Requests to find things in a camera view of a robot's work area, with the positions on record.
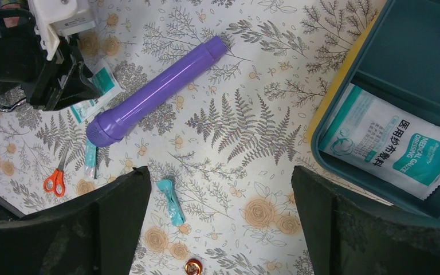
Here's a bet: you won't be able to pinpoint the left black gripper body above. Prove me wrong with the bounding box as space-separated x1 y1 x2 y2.
0 8 53 109

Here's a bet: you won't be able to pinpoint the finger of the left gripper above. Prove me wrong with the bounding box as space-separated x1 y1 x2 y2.
28 36 93 111

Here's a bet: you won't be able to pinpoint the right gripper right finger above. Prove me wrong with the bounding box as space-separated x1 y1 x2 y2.
291 166 440 274

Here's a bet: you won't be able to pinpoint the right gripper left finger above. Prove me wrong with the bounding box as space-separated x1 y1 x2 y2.
0 166 151 274

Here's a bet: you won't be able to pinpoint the gauze dressing packet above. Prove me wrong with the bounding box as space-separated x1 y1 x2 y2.
319 84 440 200
70 59 122 124

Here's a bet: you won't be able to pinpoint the teal packet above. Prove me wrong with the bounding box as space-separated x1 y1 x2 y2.
84 140 97 179
156 179 185 226

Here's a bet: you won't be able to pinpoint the teal divided tray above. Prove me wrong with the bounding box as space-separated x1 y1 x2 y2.
310 1 440 219

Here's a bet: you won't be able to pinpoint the black poker chip case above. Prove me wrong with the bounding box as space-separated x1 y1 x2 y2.
0 82 26 113

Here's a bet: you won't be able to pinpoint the purple flashlight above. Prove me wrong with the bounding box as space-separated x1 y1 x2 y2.
86 36 227 147

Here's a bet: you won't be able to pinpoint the yellow plastic box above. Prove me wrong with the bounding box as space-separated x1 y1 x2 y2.
307 15 378 146

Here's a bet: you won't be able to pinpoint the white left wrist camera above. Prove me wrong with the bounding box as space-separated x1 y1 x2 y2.
28 0 96 61

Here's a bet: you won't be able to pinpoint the orange handled scissors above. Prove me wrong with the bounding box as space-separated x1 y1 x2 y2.
43 148 69 197

